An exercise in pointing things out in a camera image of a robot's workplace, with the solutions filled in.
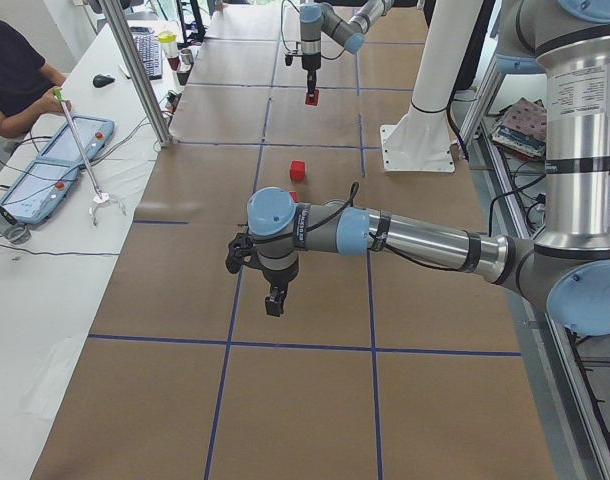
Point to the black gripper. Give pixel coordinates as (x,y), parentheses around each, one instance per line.
(310,62)
(278,277)

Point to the yellow lid cup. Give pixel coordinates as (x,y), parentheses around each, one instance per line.
(167,40)

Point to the black keyboard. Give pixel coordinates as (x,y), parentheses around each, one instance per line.
(150,53)

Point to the grabber reacher stick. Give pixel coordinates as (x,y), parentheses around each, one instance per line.
(101,197)

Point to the black computer mouse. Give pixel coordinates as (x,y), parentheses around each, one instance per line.
(102,80)

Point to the stack of books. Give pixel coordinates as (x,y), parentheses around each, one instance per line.
(522,128)

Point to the blue teach pendant near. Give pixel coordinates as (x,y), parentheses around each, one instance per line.
(35,194)

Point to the seated person black shirt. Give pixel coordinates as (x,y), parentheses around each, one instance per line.
(27,83)

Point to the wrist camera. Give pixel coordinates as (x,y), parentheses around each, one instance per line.
(241,253)
(290,56)

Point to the white camera stand base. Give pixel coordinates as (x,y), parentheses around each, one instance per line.
(420,141)

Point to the aluminium profile post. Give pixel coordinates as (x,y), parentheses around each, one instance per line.
(114,15)

